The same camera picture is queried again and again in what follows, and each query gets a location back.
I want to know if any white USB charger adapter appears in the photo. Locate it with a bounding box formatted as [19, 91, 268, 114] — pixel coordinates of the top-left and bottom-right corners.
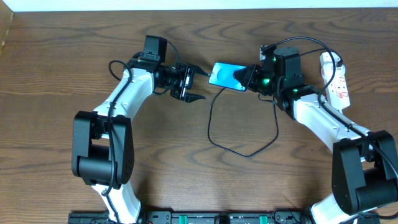
[320, 52, 346, 81]

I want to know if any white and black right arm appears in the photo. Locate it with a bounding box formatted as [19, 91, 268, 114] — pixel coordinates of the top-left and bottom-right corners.
[233, 45, 397, 223]

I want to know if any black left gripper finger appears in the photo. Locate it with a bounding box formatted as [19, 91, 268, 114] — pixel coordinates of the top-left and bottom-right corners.
[183, 93, 206, 103]
[193, 65, 209, 77]

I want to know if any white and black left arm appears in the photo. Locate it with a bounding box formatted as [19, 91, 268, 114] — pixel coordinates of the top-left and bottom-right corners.
[72, 52, 206, 223]

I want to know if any blue Galaxy smartphone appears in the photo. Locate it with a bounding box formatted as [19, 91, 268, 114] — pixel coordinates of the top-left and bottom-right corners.
[208, 62, 246, 91]

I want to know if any black USB charging cable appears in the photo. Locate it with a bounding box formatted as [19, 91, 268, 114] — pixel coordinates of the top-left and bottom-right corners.
[203, 46, 344, 158]

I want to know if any white power strip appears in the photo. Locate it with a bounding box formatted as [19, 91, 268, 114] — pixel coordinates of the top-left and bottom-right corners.
[320, 52, 351, 110]

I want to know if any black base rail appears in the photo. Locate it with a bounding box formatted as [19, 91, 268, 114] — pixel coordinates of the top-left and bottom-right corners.
[67, 210, 315, 224]

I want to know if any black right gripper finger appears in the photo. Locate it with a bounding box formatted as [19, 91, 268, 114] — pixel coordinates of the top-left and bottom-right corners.
[233, 73, 252, 90]
[233, 64, 258, 78]

